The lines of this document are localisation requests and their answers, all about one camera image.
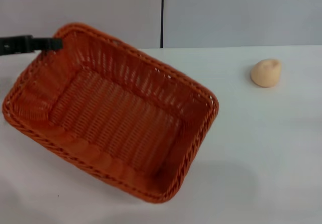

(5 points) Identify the orange woven plastic basket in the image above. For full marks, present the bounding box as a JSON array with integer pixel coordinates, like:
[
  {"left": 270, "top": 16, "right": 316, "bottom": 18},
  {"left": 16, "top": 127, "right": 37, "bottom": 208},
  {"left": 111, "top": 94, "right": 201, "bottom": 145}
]
[{"left": 2, "top": 22, "right": 220, "bottom": 204}]

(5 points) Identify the pale round bread bun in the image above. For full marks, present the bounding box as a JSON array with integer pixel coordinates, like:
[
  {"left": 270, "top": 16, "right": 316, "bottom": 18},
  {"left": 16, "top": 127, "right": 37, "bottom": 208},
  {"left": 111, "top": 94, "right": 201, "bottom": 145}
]
[{"left": 250, "top": 58, "right": 282, "bottom": 88}]

